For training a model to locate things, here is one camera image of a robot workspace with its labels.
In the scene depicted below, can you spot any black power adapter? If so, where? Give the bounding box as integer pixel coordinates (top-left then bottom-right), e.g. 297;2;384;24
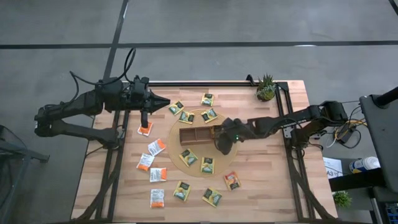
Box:
337;126;355;144

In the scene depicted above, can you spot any wooden three-compartment tea box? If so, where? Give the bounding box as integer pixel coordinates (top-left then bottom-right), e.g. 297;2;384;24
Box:
178;124;218;146

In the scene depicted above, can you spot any black shelf bar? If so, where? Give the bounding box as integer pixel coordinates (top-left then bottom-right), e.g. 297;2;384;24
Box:
328;167;388;192

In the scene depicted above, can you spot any yellow floor cable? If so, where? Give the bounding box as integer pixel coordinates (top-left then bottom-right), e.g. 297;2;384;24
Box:
337;119;368;139

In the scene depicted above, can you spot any black desk pole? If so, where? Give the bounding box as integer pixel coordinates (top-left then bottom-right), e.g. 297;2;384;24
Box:
373;86;398;108

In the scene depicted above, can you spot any white paper sheet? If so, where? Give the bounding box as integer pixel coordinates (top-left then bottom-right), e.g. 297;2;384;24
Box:
322;157;344;180

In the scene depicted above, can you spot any potted succulent plant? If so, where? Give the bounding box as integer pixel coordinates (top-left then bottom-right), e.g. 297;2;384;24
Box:
255;73;277;103

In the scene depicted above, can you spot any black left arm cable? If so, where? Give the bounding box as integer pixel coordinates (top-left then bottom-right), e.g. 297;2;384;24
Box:
68;47;137;94

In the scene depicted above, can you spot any white wipes canister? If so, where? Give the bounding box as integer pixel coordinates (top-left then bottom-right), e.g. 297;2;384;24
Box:
348;156;381;174

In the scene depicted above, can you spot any dark grey desk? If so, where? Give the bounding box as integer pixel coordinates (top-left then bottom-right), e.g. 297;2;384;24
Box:
359;93;398;194

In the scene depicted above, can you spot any orange red tea packet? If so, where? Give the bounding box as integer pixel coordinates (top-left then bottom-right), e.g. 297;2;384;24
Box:
223;170;241;192

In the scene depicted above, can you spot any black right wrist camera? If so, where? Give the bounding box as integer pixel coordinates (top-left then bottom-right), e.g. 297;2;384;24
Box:
216;138;234;156

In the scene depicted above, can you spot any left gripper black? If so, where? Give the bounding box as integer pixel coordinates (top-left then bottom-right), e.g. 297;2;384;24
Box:
124;76;171;113

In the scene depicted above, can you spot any white orange tea packet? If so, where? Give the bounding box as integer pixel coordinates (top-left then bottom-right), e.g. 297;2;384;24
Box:
147;138;167;157
137;121;154;137
136;152;155;172
149;167;168;183
149;189;165;208

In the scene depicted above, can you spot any round woven placemat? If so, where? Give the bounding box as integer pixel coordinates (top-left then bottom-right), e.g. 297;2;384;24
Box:
167;108;239;178

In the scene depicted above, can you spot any small green artificial plant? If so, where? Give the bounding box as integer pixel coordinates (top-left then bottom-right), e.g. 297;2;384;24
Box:
333;190;353;208

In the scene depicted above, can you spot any colourful keyboard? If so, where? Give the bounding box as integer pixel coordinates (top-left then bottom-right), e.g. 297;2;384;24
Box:
384;202;398;224

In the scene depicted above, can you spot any grey metal stand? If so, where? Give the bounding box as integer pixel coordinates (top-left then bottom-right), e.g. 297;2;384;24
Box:
0;124;50;224

